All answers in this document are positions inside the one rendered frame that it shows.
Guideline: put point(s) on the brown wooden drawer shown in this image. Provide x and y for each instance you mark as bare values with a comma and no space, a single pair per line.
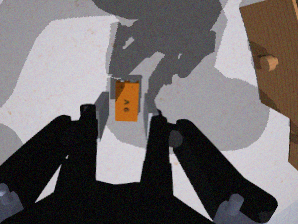
272,28
294,144

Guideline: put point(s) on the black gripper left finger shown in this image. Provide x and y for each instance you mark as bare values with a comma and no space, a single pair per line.
25,174

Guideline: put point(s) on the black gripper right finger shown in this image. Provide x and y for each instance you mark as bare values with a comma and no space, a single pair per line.
226,195

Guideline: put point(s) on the orange nine-volt battery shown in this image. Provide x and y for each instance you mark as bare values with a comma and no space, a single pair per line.
126,100

